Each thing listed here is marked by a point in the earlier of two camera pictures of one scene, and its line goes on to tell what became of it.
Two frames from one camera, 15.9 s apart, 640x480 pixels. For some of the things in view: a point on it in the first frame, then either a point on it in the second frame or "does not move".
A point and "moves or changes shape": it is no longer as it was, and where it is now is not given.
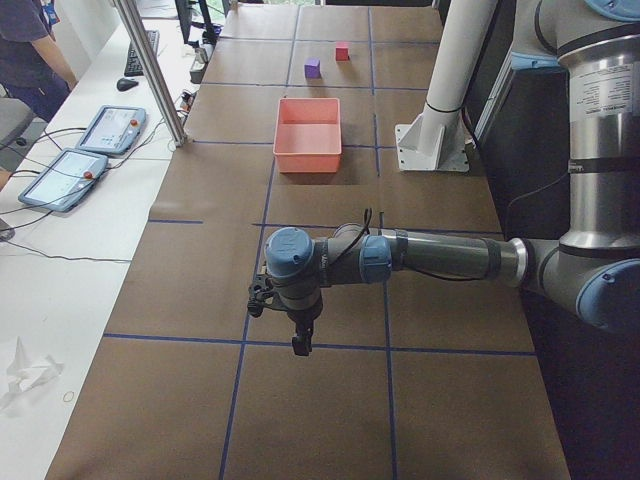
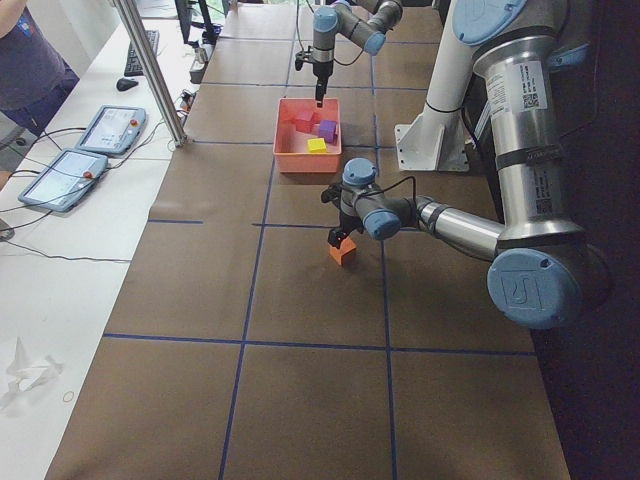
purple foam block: [312, 67] moves or changes shape
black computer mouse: [124, 84] does not move
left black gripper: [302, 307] → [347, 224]
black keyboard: [133, 67] does not move
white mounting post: [440, 139] does not move
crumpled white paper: [23, 374] does not move
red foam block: [341, 51] → [305, 125]
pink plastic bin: [308, 135] does not move
